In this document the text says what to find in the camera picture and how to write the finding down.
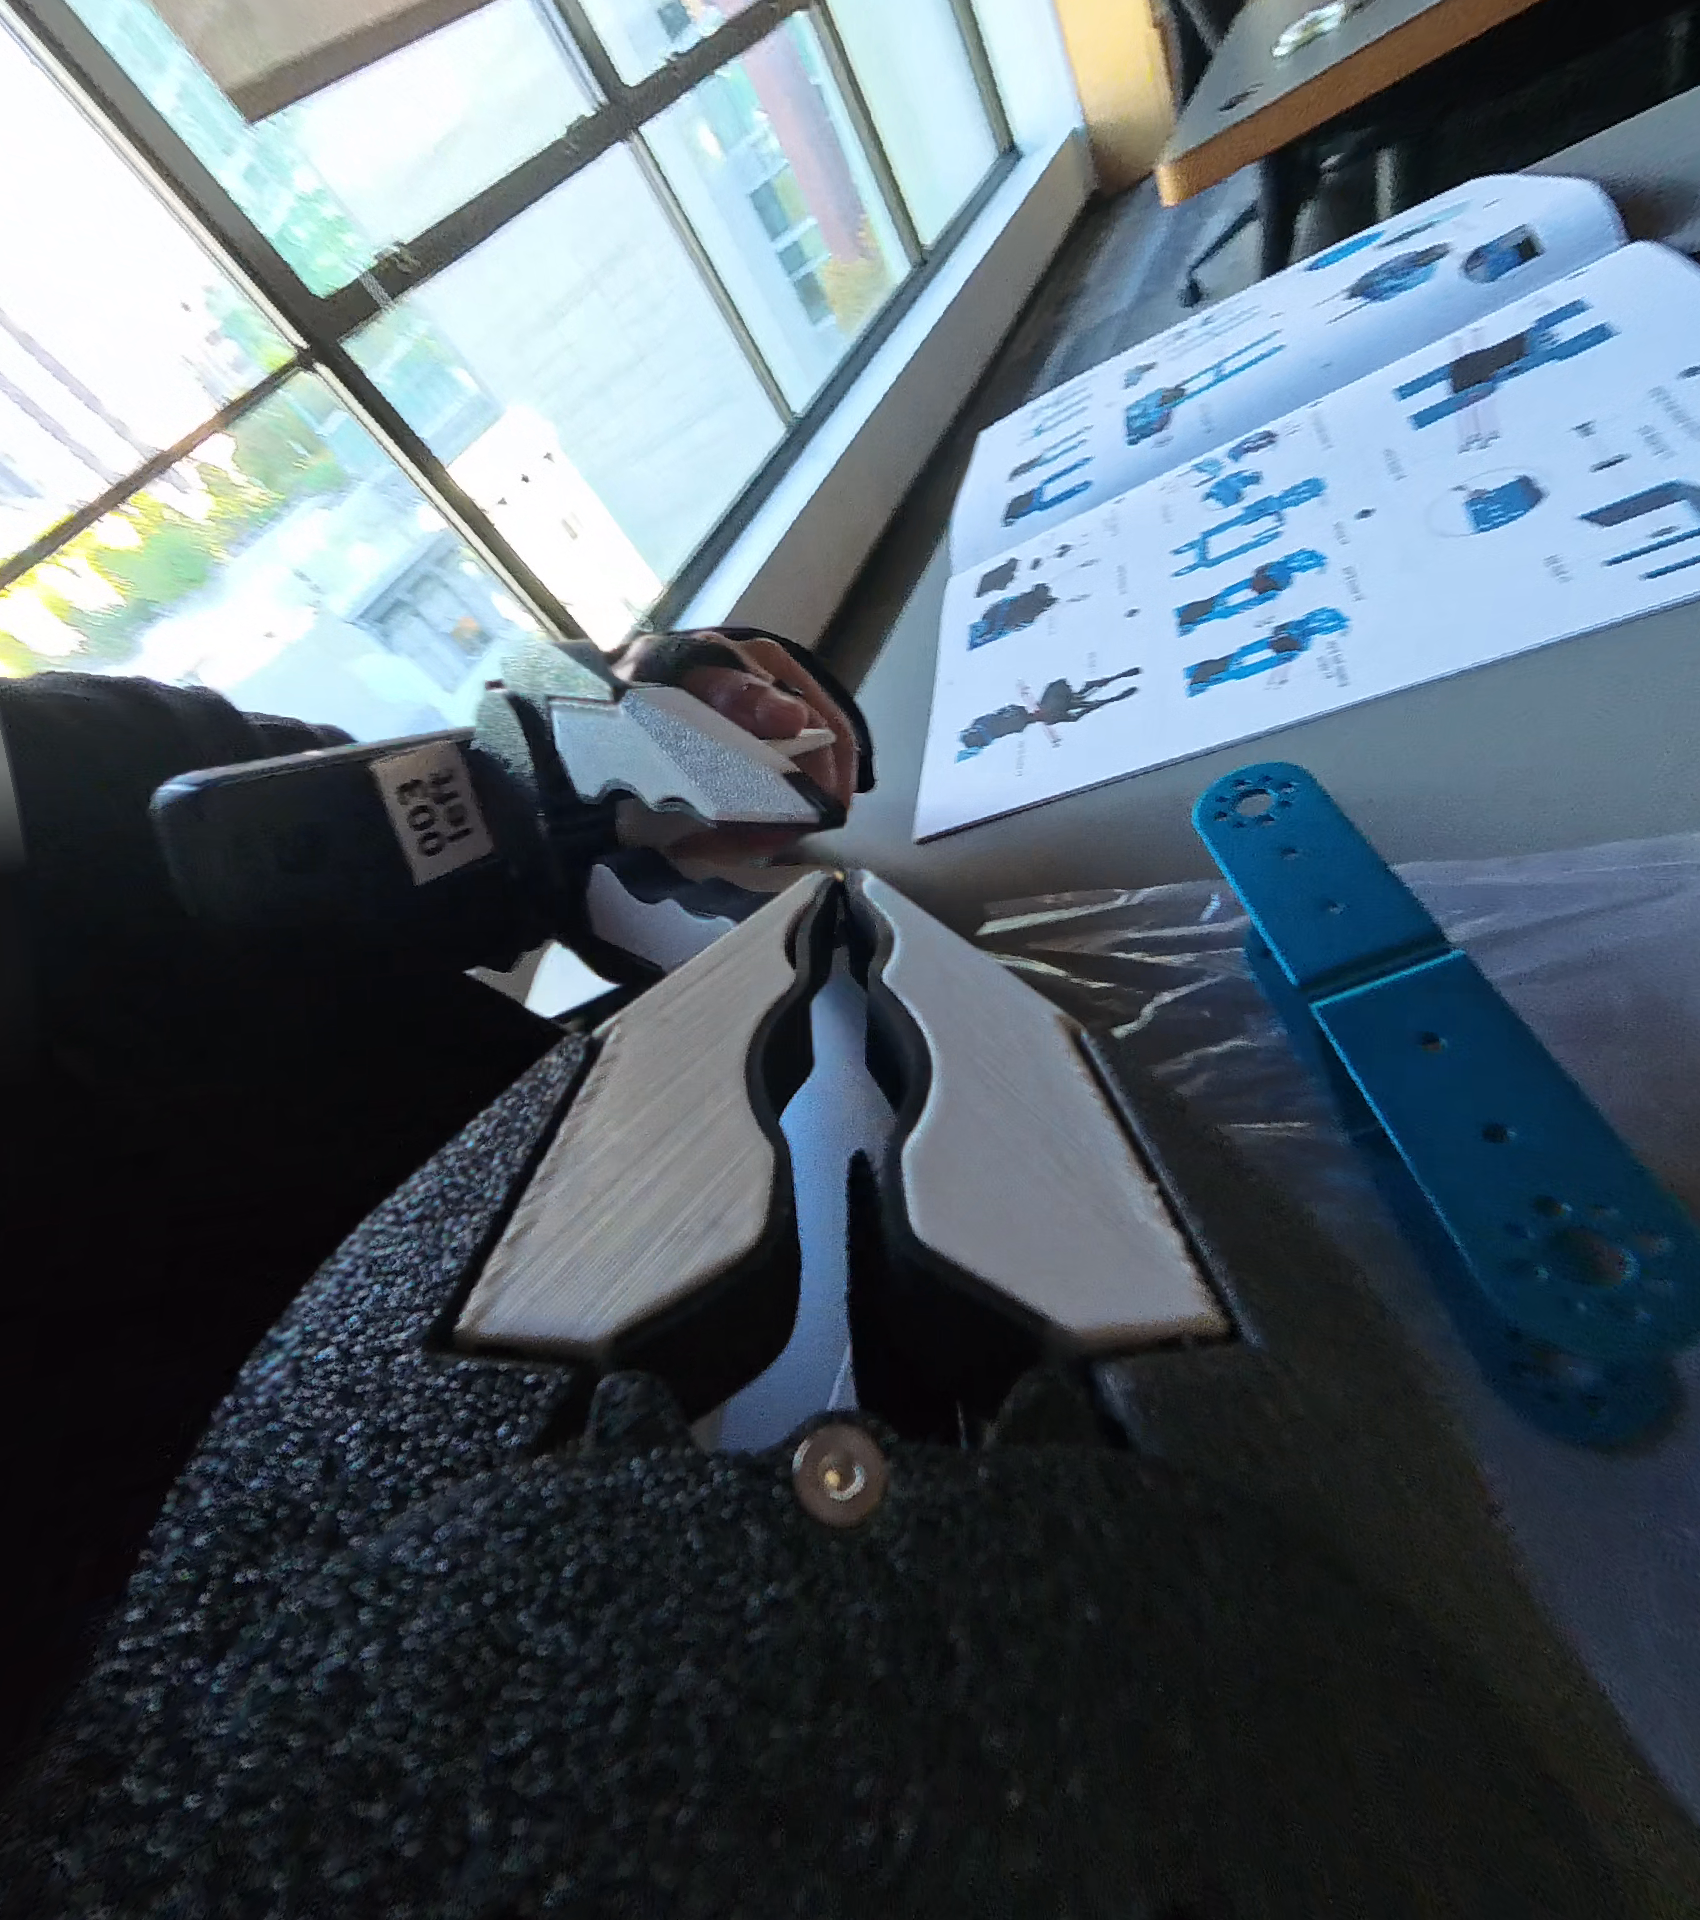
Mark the white instruction booklet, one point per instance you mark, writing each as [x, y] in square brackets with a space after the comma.
[1391, 631]

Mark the large window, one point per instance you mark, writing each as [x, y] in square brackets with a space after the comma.
[415, 374]

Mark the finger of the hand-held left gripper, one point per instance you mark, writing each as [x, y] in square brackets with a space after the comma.
[662, 938]
[700, 758]

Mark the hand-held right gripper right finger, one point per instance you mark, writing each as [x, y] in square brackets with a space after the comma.
[1045, 1184]

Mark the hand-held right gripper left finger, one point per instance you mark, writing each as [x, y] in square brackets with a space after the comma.
[640, 1184]

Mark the beige roller blind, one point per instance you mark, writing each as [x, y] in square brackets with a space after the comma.
[325, 45]

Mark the small white object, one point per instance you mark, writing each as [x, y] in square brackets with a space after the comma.
[1315, 26]

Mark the blue H-shaped metal bracket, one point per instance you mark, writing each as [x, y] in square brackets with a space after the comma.
[1464, 1080]

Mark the clear plastic bag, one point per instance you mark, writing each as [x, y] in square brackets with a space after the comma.
[1615, 931]

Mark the person's left hand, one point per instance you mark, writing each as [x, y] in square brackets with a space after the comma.
[774, 683]

